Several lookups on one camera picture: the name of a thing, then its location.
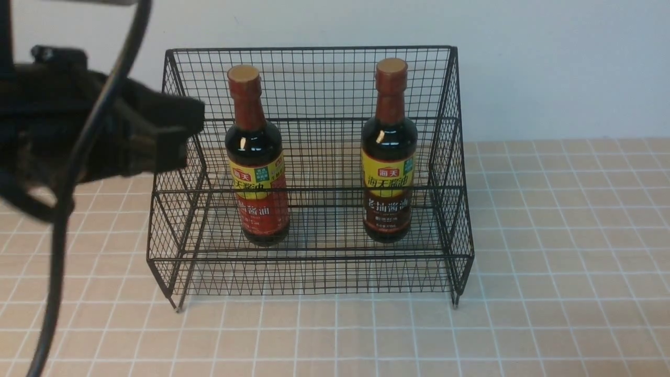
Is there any black wire mesh rack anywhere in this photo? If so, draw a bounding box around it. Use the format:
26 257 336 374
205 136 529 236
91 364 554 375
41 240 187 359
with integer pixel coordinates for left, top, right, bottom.
147 45 474 311

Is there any black cable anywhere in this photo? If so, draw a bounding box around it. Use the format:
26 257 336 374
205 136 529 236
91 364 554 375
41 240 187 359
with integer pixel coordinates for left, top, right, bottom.
26 0 153 377

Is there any brown-label soy sauce bottle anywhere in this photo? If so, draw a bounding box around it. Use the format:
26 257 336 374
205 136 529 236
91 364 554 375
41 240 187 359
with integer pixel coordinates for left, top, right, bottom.
361 58 418 243

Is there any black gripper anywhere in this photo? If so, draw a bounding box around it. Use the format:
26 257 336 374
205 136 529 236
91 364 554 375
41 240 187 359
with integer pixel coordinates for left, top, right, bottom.
2 46 206 184

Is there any red-label soy sauce bottle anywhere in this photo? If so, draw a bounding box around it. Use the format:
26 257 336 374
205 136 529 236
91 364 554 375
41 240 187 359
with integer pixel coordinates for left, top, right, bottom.
224 64 291 247

